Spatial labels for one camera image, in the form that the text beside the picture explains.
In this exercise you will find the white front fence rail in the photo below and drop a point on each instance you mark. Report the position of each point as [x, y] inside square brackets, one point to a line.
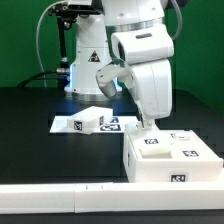
[110, 197]

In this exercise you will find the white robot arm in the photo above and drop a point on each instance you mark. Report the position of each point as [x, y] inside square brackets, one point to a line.
[125, 41]

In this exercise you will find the white cabinet box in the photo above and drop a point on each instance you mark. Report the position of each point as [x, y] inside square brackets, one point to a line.
[170, 169]

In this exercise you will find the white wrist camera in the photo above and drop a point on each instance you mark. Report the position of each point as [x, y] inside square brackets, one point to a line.
[105, 79]

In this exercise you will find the white door panel with knob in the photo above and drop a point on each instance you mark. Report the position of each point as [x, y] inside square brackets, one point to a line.
[147, 143]

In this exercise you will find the small white block part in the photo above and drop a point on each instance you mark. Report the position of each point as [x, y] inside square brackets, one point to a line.
[90, 119]

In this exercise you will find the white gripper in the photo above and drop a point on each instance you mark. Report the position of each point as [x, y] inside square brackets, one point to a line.
[152, 90]

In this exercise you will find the white flat top panel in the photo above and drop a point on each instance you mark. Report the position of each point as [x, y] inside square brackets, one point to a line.
[65, 124]

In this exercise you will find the black camera stand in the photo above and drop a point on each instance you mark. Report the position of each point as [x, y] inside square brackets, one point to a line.
[65, 19]

